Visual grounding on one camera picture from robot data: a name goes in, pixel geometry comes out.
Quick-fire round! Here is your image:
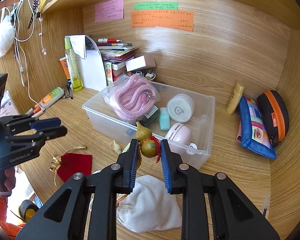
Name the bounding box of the white cloth pouch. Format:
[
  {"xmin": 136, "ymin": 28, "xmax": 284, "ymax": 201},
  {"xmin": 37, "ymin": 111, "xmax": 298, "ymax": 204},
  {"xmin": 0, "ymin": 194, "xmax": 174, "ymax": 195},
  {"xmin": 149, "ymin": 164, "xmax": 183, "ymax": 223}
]
[{"xmin": 90, "ymin": 174, "xmax": 183, "ymax": 234}]

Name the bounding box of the yellow tube bottle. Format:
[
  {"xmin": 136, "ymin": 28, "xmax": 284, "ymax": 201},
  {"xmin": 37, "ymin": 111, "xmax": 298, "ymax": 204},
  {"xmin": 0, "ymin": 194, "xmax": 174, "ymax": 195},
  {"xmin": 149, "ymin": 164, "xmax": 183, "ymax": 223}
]
[{"xmin": 226, "ymin": 82, "xmax": 244, "ymax": 115}]

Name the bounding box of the orange tube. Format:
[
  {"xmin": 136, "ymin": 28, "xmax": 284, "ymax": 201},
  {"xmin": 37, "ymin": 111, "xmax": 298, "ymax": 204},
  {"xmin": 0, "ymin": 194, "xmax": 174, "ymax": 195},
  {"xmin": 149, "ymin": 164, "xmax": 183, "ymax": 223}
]
[{"xmin": 59, "ymin": 57, "xmax": 71, "ymax": 81}]

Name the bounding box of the bowl of trinkets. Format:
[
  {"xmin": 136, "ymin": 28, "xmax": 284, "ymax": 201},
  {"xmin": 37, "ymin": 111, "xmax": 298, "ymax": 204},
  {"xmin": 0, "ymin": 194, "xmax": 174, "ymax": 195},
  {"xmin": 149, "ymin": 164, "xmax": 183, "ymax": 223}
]
[{"xmin": 128, "ymin": 69, "xmax": 156, "ymax": 81}]

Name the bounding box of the beige tape roll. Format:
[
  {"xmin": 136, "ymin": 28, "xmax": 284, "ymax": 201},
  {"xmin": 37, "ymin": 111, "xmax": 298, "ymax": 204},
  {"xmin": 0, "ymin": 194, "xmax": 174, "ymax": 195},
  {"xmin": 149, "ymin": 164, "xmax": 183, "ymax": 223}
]
[{"xmin": 166, "ymin": 94, "xmax": 194, "ymax": 123}]

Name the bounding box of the stack of books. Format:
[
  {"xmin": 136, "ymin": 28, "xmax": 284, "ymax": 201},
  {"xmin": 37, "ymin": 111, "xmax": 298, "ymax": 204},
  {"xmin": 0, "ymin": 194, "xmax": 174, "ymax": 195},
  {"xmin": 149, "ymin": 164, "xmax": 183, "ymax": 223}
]
[{"xmin": 97, "ymin": 43, "xmax": 139, "ymax": 85}]

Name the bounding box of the white paper packet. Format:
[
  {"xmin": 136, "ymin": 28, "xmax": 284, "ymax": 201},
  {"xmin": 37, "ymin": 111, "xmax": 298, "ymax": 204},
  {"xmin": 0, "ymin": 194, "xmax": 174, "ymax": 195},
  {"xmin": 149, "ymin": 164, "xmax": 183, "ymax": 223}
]
[{"xmin": 0, "ymin": 91, "xmax": 20, "ymax": 117}]

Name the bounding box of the white orange glue bottle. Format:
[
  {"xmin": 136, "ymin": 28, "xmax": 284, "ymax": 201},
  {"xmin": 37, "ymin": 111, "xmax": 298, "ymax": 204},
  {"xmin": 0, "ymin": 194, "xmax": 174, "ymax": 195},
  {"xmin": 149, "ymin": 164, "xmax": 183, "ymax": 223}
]
[{"xmin": 26, "ymin": 87, "xmax": 64, "ymax": 117}]

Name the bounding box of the black beaded strap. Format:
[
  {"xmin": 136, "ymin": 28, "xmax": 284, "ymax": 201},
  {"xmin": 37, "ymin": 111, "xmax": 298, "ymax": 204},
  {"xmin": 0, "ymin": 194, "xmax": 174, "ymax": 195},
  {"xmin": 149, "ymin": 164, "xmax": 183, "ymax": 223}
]
[{"xmin": 27, "ymin": 0, "xmax": 39, "ymax": 30}]

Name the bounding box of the white hanging cable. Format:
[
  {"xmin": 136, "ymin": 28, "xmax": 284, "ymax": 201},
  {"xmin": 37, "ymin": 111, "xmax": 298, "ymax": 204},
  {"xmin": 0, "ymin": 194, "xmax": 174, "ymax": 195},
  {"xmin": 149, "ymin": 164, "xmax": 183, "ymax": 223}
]
[{"xmin": 0, "ymin": 0, "xmax": 44, "ymax": 111}]

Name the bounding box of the pink rope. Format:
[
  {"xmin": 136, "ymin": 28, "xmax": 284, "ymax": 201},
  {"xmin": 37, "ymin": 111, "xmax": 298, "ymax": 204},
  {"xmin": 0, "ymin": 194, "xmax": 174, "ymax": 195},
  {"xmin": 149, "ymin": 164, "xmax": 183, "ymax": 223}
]
[{"xmin": 102, "ymin": 74, "xmax": 161, "ymax": 126}]

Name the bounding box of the orange jacket sleeve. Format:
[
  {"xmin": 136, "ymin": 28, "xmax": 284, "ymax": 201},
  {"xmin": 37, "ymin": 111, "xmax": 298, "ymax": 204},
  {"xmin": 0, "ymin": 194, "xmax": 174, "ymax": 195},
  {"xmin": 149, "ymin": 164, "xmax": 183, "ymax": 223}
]
[{"xmin": 0, "ymin": 197, "xmax": 24, "ymax": 239}]

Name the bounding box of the blue colourful pouch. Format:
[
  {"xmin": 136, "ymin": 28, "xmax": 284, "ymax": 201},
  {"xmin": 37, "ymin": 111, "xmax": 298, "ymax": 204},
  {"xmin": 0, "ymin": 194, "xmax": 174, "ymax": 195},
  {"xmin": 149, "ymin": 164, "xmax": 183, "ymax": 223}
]
[{"xmin": 236, "ymin": 96, "xmax": 277, "ymax": 159}]

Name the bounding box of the green sticky note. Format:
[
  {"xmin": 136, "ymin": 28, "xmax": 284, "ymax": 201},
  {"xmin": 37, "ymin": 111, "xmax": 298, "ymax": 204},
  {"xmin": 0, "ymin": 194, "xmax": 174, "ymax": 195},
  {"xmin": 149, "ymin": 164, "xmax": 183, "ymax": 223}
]
[{"xmin": 134, "ymin": 2, "xmax": 179, "ymax": 10}]

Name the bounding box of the black orange zip case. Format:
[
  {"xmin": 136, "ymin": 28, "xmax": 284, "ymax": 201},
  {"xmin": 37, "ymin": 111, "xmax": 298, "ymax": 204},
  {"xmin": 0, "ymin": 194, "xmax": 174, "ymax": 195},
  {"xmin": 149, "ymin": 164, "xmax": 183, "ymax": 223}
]
[{"xmin": 257, "ymin": 90, "xmax": 289, "ymax": 147}]

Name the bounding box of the orange sticky note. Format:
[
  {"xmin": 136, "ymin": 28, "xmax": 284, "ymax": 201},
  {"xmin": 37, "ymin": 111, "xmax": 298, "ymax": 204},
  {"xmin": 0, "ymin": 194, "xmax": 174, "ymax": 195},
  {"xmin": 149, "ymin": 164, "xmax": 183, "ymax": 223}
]
[{"xmin": 130, "ymin": 10, "xmax": 194, "ymax": 32}]

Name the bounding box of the pink round case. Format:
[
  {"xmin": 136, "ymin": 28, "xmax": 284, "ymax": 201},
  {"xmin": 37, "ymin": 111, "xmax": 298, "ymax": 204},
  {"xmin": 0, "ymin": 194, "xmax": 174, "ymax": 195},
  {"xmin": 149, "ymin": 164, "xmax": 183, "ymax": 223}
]
[{"xmin": 165, "ymin": 122, "xmax": 192, "ymax": 145}]

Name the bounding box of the red white marker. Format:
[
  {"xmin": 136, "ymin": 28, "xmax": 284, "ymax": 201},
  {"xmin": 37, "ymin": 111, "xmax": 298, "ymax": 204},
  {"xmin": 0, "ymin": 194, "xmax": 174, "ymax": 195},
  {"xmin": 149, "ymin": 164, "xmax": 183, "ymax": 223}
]
[{"xmin": 97, "ymin": 38, "xmax": 122, "ymax": 43}]

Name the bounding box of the clear plastic bin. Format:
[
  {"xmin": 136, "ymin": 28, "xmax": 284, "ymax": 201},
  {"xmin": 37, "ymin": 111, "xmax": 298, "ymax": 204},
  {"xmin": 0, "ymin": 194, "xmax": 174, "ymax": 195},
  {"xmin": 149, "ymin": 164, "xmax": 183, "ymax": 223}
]
[{"xmin": 82, "ymin": 75, "xmax": 215, "ymax": 169}]

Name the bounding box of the red velvet pouch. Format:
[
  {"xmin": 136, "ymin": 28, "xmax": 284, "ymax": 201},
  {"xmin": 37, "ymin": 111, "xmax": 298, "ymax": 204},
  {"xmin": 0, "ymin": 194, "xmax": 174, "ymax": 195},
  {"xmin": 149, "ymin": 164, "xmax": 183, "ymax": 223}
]
[{"xmin": 49, "ymin": 145, "xmax": 93, "ymax": 187}]

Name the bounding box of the yellow spray bottle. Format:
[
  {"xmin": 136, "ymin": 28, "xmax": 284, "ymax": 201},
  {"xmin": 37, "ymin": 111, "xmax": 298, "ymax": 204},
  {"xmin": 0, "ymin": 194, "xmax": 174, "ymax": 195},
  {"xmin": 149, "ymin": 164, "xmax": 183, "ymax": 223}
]
[{"xmin": 64, "ymin": 36, "xmax": 83, "ymax": 92}]

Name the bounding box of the white small box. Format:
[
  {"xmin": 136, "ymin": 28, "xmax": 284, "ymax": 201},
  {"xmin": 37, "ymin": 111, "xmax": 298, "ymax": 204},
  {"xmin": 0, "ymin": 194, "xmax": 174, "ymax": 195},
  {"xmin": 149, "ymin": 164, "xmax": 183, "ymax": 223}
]
[{"xmin": 126, "ymin": 55, "xmax": 157, "ymax": 72}]

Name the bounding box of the dark green small jar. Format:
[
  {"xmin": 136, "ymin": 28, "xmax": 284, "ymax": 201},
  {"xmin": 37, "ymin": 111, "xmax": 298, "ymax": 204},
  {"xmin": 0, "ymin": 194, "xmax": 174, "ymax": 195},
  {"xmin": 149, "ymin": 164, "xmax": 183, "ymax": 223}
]
[{"xmin": 139, "ymin": 105, "xmax": 160, "ymax": 127}]

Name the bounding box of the white fluffy duster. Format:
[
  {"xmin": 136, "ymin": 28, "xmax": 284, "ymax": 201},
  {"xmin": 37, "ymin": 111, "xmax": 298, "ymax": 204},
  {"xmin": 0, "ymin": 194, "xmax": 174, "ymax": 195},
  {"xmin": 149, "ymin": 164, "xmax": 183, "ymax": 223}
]
[{"xmin": 0, "ymin": 15, "xmax": 15, "ymax": 58}]

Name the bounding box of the small teal bottle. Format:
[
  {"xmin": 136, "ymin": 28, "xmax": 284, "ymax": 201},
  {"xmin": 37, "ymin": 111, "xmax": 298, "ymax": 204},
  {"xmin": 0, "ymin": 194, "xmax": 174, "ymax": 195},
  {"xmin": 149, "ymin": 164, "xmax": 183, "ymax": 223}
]
[{"xmin": 159, "ymin": 107, "xmax": 170, "ymax": 131}]

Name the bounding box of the gourd charm with tassel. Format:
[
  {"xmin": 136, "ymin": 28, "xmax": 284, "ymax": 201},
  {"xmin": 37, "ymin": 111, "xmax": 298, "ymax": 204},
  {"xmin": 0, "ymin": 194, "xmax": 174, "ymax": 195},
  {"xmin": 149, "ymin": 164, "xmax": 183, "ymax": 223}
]
[{"xmin": 116, "ymin": 121, "xmax": 161, "ymax": 208}]

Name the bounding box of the left hand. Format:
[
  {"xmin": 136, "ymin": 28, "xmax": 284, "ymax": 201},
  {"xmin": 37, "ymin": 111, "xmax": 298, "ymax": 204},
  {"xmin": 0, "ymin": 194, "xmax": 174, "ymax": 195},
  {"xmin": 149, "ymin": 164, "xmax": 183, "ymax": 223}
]
[{"xmin": 0, "ymin": 167, "xmax": 16, "ymax": 198}]

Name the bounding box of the white paper file holder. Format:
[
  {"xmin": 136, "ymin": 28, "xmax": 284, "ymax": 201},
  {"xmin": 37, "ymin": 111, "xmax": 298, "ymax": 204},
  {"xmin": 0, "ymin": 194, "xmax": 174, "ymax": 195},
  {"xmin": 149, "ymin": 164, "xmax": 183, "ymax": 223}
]
[{"xmin": 64, "ymin": 35, "xmax": 107, "ymax": 91}]

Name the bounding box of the pink sticky note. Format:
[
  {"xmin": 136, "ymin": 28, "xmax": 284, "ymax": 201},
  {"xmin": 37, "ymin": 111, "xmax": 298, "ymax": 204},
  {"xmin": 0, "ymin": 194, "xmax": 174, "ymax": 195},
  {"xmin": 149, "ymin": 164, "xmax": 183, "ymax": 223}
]
[{"xmin": 95, "ymin": 0, "xmax": 124, "ymax": 23}]

